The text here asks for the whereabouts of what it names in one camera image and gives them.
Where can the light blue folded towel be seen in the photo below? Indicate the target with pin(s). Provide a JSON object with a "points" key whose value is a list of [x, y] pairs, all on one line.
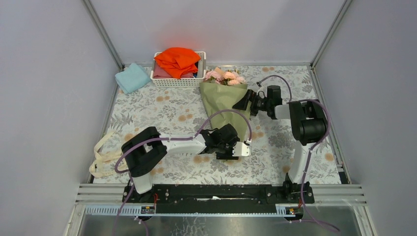
{"points": [[132, 78]]}

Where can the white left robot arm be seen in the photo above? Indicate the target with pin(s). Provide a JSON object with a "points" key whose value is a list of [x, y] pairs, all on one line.
{"points": [[145, 150]]}

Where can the floral patterned table mat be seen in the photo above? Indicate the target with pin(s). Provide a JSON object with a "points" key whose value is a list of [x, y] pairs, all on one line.
{"points": [[180, 111]]}

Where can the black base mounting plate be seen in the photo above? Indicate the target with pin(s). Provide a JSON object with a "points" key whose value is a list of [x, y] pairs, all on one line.
{"points": [[240, 199]]}

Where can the green and orange wrapping paper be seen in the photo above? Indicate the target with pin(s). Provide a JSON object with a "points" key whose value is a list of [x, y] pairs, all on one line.
{"points": [[218, 101]]}

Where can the cream ribbon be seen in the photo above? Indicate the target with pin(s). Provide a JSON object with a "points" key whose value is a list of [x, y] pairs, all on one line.
{"points": [[96, 169]]}

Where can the pink cloth in basket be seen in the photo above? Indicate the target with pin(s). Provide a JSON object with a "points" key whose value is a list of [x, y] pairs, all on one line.
{"points": [[160, 73]]}

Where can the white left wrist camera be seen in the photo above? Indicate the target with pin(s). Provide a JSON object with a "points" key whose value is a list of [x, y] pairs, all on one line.
{"points": [[242, 149]]}

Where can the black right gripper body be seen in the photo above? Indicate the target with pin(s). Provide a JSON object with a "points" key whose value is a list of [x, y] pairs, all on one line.
{"points": [[253, 102]]}

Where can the pink fake flower stem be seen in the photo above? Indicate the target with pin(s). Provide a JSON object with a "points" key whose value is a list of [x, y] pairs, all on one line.
{"points": [[212, 75], [217, 81], [236, 81], [230, 75]]}

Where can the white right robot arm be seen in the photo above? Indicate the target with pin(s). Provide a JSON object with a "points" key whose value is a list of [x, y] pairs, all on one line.
{"points": [[309, 124]]}

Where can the orange cloth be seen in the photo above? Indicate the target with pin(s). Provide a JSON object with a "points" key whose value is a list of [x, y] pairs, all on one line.
{"points": [[177, 61]]}

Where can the white plastic basket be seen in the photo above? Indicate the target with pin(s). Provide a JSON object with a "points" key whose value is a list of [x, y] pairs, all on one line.
{"points": [[183, 82]]}

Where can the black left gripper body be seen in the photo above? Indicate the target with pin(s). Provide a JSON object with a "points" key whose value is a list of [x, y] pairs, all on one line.
{"points": [[226, 155]]}

